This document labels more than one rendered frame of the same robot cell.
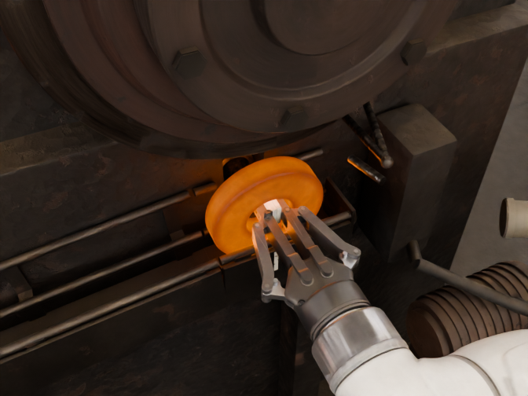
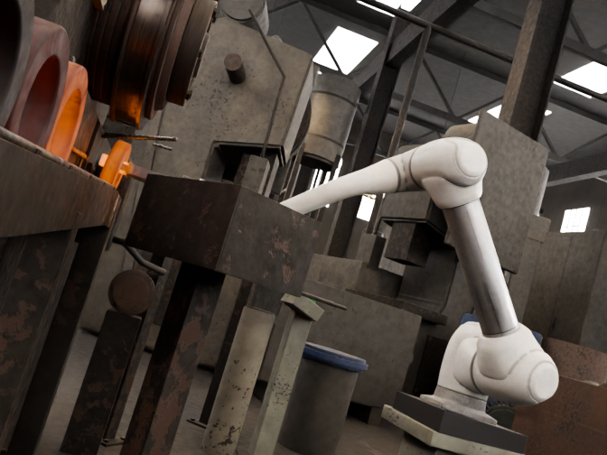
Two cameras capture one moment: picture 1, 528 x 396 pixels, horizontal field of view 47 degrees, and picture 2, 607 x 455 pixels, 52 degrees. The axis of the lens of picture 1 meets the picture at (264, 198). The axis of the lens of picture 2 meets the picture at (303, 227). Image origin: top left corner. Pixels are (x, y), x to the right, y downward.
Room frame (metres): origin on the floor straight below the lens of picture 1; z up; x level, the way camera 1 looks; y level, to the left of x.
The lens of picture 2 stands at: (-0.31, 1.39, 0.57)
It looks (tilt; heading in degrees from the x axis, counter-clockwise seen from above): 7 degrees up; 284
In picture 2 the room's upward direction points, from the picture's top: 17 degrees clockwise
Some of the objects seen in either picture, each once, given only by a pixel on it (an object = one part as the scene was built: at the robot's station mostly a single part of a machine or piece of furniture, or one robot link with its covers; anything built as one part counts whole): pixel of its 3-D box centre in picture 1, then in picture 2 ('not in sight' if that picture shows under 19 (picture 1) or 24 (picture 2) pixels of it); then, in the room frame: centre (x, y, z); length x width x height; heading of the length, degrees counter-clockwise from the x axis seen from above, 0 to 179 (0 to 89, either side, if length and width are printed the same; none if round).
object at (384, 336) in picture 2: not in sight; (312, 339); (0.41, -2.76, 0.39); 1.03 x 0.83 x 0.77; 40
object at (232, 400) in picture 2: not in sight; (238, 379); (0.29, -0.82, 0.26); 0.12 x 0.12 x 0.52
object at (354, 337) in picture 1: (357, 349); not in sight; (0.32, -0.10, 0.76); 0.09 x 0.06 x 0.09; 115
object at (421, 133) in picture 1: (401, 185); (103, 206); (0.65, -0.21, 0.68); 0.11 x 0.08 x 0.24; 25
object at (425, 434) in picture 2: not in sight; (450, 435); (-0.45, -0.64, 0.33); 0.32 x 0.32 x 0.04; 30
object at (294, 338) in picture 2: not in sight; (283, 376); (0.16, -0.93, 0.31); 0.24 x 0.16 x 0.62; 115
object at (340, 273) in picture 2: not in sight; (329, 318); (0.61, -4.49, 0.55); 1.10 x 0.53 x 1.10; 135
